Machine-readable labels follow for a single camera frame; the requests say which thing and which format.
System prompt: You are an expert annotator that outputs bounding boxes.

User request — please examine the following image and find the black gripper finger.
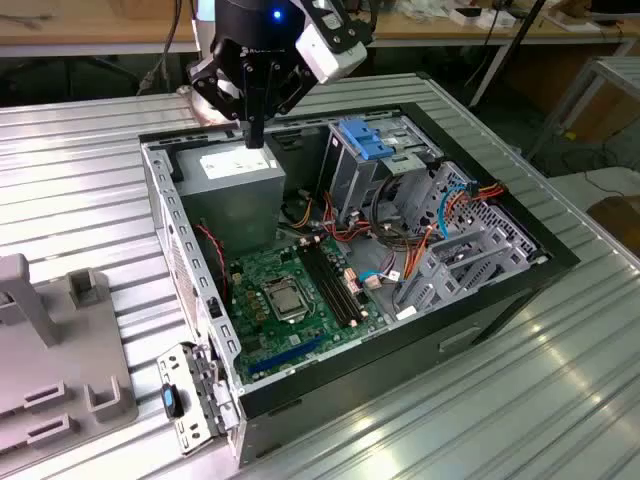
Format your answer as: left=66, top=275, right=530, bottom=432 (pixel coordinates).
left=254, top=63, right=321, bottom=150
left=187, top=53, right=256, bottom=150

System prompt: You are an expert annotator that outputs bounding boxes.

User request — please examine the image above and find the blue data wire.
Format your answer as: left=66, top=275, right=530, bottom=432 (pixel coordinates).
left=433, top=180, right=474, bottom=239

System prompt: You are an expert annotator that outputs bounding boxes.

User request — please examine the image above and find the orange red power wire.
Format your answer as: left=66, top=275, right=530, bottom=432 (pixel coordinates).
left=402, top=182, right=507, bottom=281

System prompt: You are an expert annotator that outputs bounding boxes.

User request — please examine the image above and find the grey perforated disk bay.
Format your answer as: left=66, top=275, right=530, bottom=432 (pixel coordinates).
left=389, top=162, right=549, bottom=321

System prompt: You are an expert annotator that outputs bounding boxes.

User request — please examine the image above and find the grey metal drive cage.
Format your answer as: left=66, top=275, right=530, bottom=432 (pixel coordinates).
left=317, top=112, right=446, bottom=226

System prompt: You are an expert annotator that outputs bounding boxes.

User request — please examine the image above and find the wooden workbench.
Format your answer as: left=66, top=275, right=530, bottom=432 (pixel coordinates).
left=0, top=0, right=640, bottom=109

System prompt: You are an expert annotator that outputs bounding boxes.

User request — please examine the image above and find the grey power supply unit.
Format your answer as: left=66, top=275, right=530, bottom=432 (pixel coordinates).
left=172, top=138, right=287, bottom=261

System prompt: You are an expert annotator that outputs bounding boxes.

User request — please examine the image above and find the small white box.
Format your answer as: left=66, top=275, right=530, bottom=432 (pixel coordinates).
left=477, top=9, right=516, bottom=30
left=448, top=5, right=484, bottom=26

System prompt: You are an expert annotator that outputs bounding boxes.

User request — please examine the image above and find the black RAM slot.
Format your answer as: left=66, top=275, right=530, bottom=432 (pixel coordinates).
left=298, top=244, right=354, bottom=329
left=310, top=242, right=365, bottom=324

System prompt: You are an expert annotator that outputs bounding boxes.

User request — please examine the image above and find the silver CPU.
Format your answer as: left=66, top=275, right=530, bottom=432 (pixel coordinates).
left=268, top=288, right=302, bottom=318

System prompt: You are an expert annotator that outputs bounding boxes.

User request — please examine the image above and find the green motherboard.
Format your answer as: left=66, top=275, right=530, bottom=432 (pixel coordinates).
left=227, top=234, right=391, bottom=384

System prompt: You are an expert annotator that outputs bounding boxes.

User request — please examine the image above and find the blue expansion slot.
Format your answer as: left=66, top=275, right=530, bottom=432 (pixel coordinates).
left=247, top=335, right=326, bottom=376

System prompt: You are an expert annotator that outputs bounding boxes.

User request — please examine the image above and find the black open PC case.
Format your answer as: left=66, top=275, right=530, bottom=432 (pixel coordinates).
left=137, top=101, right=582, bottom=470

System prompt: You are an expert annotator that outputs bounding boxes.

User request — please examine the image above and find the grey parts rack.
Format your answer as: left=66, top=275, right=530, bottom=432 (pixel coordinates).
left=0, top=252, right=141, bottom=451

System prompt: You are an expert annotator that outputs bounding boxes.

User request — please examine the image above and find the black latch with blue button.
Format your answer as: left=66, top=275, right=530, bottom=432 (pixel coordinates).
left=159, top=383, right=185, bottom=420

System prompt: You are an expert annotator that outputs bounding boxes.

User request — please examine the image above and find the brown cardboard box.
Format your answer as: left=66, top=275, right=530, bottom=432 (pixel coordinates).
left=587, top=194, right=640, bottom=251

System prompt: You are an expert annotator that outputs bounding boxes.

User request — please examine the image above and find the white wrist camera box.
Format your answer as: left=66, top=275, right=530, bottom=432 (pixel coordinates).
left=294, top=0, right=374, bottom=85

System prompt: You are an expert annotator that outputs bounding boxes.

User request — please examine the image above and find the blue plastic drive bracket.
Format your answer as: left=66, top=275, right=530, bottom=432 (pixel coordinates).
left=338, top=118, right=396, bottom=162

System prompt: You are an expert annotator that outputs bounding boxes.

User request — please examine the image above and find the yellow black wire bundle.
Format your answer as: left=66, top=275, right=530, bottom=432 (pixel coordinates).
left=279, top=197, right=316, bottom=231

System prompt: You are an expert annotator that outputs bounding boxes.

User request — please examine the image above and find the orange wire bundle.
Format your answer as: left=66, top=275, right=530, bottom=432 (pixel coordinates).
left=322, top=192, right=374, bottom=244

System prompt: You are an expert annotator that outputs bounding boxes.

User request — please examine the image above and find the black case fan red wire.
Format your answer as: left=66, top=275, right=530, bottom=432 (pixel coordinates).
left=194, top=219, right=234, bottom=301

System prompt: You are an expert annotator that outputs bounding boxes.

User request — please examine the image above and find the silver slot retention bracket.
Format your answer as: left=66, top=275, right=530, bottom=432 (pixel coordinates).
left=156, top=342, right=241, bottom=456

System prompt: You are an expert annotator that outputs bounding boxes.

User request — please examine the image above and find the aluminium profile frame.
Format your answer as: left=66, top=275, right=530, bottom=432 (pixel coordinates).
left=527, top=54, right=640, bottom=161

